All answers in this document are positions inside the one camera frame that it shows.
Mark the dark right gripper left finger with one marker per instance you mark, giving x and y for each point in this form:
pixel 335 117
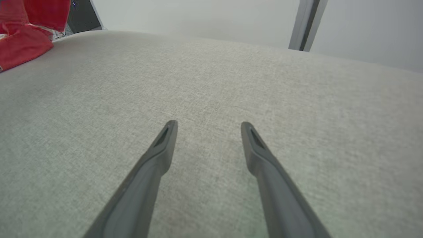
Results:
pixel 138 198

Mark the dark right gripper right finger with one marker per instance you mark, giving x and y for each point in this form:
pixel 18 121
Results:
pixel 281 198

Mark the grey fabric sofa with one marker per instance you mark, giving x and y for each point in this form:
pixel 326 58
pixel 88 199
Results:
pixel 211 86

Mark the red white Bulls jersey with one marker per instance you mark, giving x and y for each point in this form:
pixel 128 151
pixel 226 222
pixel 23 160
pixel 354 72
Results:
pixel 46 13

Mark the dark grey background panel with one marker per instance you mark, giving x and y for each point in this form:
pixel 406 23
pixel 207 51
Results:
pixel 82 16

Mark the grey rounded wall post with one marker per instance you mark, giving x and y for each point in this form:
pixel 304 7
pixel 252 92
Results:
pixel 299 26
pixel 315 26

